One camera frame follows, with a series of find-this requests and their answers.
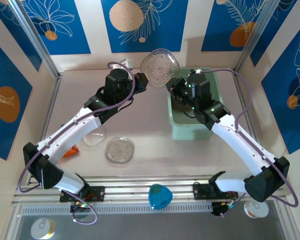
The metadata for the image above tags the black right controller board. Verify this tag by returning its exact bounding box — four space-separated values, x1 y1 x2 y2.
211 199 238 217

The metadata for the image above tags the grey slotted cable duct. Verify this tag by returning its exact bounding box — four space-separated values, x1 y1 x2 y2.
21 202 213 216

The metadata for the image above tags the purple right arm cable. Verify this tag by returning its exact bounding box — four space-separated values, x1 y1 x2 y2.
201 67 300 218

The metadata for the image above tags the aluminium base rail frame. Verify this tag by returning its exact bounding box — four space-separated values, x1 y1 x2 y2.
11 174 287 207

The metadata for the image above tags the clear glassy plate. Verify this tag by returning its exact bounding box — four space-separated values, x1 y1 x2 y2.
81 126 108 148

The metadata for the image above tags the smoky grey translucent plate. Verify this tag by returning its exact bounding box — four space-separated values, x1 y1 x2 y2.
104 136 136 165

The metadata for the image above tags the black left controller board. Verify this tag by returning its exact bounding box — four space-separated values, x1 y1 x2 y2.
69 201 91 215

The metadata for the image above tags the orange red snack packet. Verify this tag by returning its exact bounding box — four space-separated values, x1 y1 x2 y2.
62 144 80 158

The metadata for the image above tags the white tin can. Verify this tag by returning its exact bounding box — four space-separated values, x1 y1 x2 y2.
243 199 270 220
29 217 57 240

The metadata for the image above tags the clear dotted plate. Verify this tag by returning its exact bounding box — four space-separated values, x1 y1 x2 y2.
139 48 180 88

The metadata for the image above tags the brownish pink translucent plate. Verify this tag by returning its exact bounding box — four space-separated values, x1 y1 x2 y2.
171 96 191 112

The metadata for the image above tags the aluminium side rail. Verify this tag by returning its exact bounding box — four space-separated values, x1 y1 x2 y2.
26 72 63 186
231 68 270 180

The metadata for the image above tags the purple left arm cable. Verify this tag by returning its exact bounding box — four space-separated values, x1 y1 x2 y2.
16 61 136 225

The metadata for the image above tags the blue plastic plate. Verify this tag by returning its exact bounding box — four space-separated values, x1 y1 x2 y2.
148 183 173 210

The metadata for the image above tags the black controller board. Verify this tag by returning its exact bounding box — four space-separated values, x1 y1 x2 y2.
211 199 238 217
69 201 91 215

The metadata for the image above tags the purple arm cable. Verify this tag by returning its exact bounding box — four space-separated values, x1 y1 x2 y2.
201 67 300 218
16 61 136 225

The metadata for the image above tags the aluminium frame post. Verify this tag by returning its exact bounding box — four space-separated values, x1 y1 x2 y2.
233 0 282 76
8 0 61 80

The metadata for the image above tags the mint green plastic bin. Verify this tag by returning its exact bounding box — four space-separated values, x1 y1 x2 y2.
166 67 225 141

